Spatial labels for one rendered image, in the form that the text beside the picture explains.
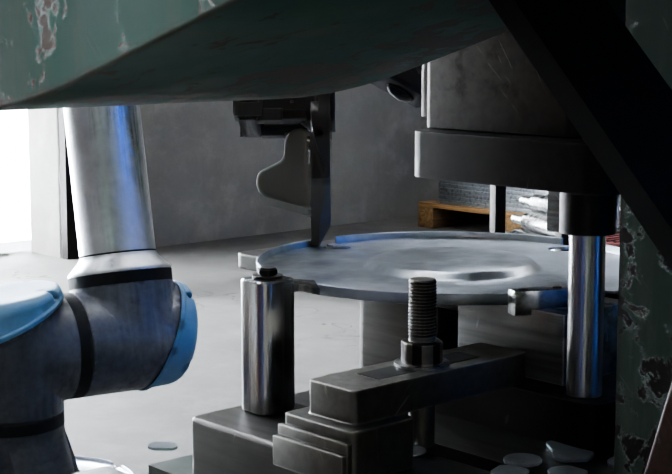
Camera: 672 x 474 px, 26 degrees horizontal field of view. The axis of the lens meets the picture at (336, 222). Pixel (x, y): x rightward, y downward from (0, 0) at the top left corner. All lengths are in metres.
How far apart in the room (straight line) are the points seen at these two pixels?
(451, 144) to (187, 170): 5.57
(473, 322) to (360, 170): 6.21
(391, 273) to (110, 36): 0.51
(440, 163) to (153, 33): 0.43
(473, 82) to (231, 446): 0.28
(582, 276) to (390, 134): 6.42
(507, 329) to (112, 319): 0.72
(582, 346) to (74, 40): 0.42
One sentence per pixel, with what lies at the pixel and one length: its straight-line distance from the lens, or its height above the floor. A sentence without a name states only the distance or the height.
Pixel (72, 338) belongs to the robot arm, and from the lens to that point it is 1.56.
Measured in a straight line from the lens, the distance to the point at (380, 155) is 7.25.
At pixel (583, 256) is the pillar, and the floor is 0.82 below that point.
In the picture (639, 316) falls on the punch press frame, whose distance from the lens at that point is 0.73.
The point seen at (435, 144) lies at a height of 0.88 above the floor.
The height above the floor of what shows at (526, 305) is 0.78.
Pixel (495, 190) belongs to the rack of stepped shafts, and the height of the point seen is 0.55.
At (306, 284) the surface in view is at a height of 0.79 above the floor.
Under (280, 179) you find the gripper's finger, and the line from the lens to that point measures 1.16.
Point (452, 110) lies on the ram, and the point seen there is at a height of 0.90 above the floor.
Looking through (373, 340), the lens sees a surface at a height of 0.73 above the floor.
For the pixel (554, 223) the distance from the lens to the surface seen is 0.98.
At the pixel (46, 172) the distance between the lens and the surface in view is 6.22.
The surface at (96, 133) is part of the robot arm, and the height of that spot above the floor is 0.84.
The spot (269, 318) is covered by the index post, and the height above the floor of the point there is 0.77.
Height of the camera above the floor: 0.96
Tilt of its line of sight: 8 degrees down
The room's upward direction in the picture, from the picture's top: straight up
